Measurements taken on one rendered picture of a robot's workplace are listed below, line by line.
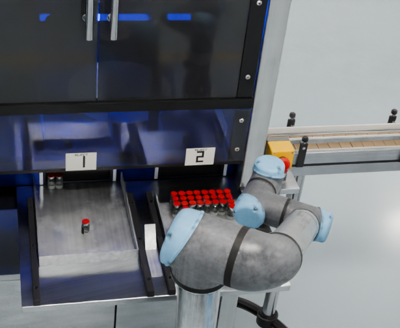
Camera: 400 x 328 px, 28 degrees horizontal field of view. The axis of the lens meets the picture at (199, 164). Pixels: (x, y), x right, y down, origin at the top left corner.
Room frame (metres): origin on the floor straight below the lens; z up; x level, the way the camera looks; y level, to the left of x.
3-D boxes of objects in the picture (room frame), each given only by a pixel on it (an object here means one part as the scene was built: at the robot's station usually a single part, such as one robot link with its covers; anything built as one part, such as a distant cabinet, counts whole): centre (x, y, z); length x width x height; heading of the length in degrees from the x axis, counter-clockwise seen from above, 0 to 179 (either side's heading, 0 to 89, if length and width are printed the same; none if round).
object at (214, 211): (1.81, -0.03, 0.90); 0.18 x 0.02 x 0.05; 105
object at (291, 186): (2.04, -0.23, 0.87); 0.14 x 0.13 x 0.02; 16
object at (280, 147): (2.00, -0.23, 1.00); 0.08 x 0.07 x 0.07; 16
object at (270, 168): (1.57, -0.16, 1.21); 0.09 x 0.08 x 0.11; 162
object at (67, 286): (1.70, 0.12, 0.87); 0.70 x 0.48 x 0.02; 106
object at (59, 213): (1.72, 0.30, 0.90); 0.34 x 0.26 x 0.04; 16
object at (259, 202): (1.47, -0.15, 1.21); 0.11 x 0.11 x 0.08; 72
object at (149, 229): (1.61, 0.09, 0.91); 0.14 x 0.03 x 0.06; 16
